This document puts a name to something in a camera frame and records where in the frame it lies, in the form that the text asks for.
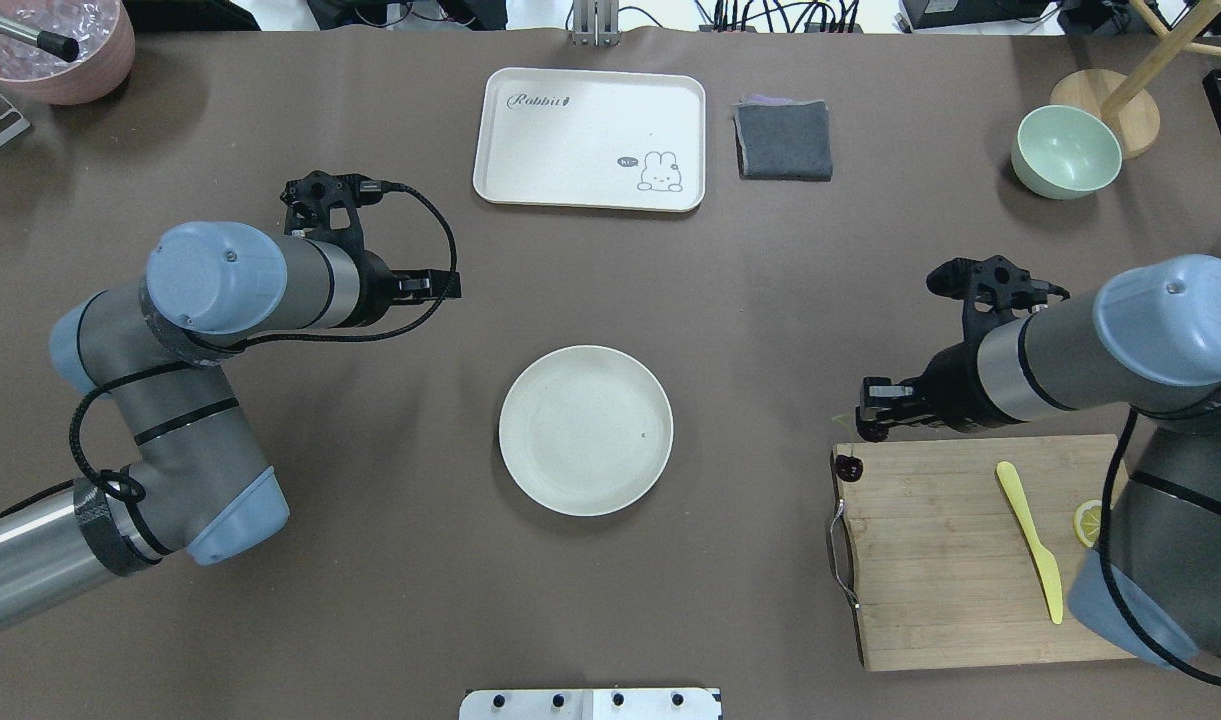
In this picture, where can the wooden cutting board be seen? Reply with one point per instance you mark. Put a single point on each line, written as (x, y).
(941, 576)

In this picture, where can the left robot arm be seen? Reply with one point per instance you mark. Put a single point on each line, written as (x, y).
(166, 459)

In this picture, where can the metal scoop handle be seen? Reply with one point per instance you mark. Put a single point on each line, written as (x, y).
(63, 47)

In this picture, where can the cream rabbit tray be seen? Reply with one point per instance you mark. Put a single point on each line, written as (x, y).
(592, 139)

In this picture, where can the lemon slice upper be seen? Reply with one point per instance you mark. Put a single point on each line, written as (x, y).
(1087, 522)

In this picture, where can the green bowl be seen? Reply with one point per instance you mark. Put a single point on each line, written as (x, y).
(1065, 153)

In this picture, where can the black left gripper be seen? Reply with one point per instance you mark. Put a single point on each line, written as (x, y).
(375, 287)

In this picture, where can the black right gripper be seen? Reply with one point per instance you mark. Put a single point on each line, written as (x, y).
(951, 380)

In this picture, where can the grey folded cloth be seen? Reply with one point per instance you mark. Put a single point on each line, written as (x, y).
(781, 139)

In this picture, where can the pink bowl with ice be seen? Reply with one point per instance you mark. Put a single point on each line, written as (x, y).
(107, 51)

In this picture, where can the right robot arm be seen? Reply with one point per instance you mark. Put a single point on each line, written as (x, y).
(1149, 339)

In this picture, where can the wooden mug tree stand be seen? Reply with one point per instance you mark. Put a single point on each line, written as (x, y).
(1122, 102)

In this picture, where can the yellow plastic knife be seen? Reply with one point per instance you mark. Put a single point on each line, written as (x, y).
(1046, 565)

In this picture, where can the cream round plate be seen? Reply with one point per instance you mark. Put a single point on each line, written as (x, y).
(586, 431)

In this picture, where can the dark red cherry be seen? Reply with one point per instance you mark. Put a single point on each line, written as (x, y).
(847, 468)
(858, 430)

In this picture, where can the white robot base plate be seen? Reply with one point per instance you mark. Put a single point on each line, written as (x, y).
(594, 703)

